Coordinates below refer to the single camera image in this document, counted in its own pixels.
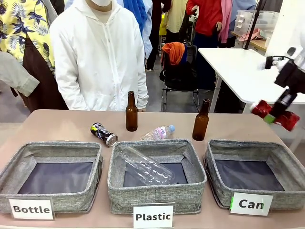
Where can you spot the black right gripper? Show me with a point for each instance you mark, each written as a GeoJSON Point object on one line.
{"type": "Point", "coordinates": [291, 76]}

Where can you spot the crushed red can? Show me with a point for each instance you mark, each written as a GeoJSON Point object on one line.
{"type": "Point", "coordinates": [259, 108]}

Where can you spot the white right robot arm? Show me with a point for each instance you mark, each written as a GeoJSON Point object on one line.
{"type": "Point", "coordinates": [288, 26]}

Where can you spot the gray sleeved forearm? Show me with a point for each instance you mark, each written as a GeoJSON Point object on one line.
{"type": "Point", "coordinates": [16, 75]}

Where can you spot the gray fabric basket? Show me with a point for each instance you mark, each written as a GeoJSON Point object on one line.
{"type": "Point", "coordinates": [155, 195]}
{"type": "Point", "coordinates": [286, 155]}
{"type": "Point", "coordinates": [26, 155]}

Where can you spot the white Can label card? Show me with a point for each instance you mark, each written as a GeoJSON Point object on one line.
{"type": "Point", "coordinates": [251, 204]}

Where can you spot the black printed drink can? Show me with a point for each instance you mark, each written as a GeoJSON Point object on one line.
{"type": "Point", "coordinates": [102, 133]}

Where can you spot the white table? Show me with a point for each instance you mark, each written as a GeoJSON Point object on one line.
{"type": "Point", "coordinates": [236, 71]}

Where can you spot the wooden desk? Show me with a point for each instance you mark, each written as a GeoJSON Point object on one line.
{"type": "Point", "coordinates": [257, 44]}

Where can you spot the pink cloth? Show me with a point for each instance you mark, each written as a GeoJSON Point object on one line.
{"type": "Point", "coordinates": [252, 35]}

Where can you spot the brown glass bottle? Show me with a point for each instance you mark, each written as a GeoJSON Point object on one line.
{"type": "Point", "coordinates": [131, 117]}
{"type": "Point", "coordinates": [200, 124]}

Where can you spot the black stand pole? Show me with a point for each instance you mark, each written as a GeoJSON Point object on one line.
{"type": "Point", "coordinates": [255, 23]}

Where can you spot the clear plastic storage boxes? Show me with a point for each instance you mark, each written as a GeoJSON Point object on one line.
{"type": "Point", "coordinates": [264, 20]}

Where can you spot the pink hanging garment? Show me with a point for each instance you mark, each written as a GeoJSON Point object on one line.
{"type": "Point", "coordinates": [226, 19]}

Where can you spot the black chair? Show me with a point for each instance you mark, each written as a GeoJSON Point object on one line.
{"type": "Point", "coordinates": [178, 76]}

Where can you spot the person in red jacket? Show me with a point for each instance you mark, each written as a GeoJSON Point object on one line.
{"type": "Point", "coordinates": [206, 16]}

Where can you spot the orange cloth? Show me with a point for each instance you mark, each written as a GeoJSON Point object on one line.
{"type": "Point", "coordinates": [174, 52]}

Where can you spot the small pink-labelled plastic bottle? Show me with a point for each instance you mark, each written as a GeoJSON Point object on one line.
{"type": "Point", "coordinates": [158, 132]}

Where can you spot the person in cream shirt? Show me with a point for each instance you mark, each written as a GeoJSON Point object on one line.
{"type": "Point", "coordinates": [176, 16]}

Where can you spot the large clear plastic bottle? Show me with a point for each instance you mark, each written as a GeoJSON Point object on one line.
{"type": "Point", "coordinates": [145, 167]}

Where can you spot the person in blue top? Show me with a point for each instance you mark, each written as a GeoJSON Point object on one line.
{"type": "Point", "coordinates": [143, 21]}

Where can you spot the white Plastic label card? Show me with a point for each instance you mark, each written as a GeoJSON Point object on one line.
{"type": "Point", "coordinates": [153, 216]}

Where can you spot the person in white hoodie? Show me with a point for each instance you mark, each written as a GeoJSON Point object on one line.
{"type": "Point", "coordinates": [97, 62]}

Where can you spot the white face mask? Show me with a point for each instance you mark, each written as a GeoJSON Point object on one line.
{"type": "Point", "coordinates": [102, 2]}

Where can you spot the person in yellow floral shirt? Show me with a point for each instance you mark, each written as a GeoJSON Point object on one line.
{"type": "Point", "coordinates": [26, 26]}

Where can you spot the white Bottle label card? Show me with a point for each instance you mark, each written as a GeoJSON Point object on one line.
{"type": "Point", "coordinates": [31, 209]}

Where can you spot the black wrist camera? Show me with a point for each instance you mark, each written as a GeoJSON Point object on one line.
{"type": "Point", "coordinates": [269, 62]}

